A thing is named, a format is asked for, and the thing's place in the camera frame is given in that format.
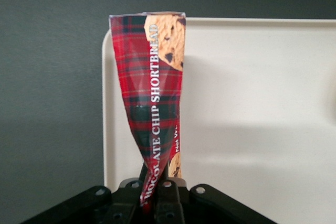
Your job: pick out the cream plastic tray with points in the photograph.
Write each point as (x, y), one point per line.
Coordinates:
(249, 90)

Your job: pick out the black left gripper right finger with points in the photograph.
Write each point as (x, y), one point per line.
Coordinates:
(170, 197)

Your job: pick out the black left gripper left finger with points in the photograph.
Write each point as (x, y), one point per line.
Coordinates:
(126, 197)

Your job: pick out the red tartan cookie box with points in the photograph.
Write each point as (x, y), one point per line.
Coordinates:
(147, 90)

